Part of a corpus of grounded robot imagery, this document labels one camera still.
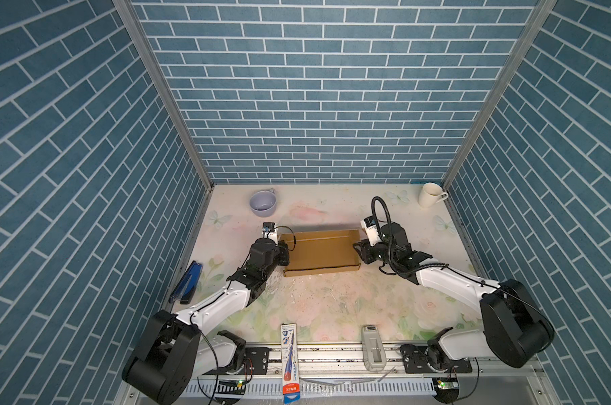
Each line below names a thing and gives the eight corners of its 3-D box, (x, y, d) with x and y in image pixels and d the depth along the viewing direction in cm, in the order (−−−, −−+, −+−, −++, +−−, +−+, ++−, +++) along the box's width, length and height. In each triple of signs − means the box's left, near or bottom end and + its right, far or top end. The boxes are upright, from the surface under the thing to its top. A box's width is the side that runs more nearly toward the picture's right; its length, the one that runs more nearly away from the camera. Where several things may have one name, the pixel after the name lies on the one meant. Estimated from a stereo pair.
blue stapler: (172, 304, 86) (168, 300, 84) (187, 265, 96) (183, 261, 93) (192, 304, 86) (188, 300, 84) (204, 265, 96) (201, 261, 93)
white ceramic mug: (422, 210, 112) (428, 198, 106) (412, 197, 117) (418, 184, 111) (440, 206, 114) (447, 194, 108) (430, 193, 119) (436, 181, 113)
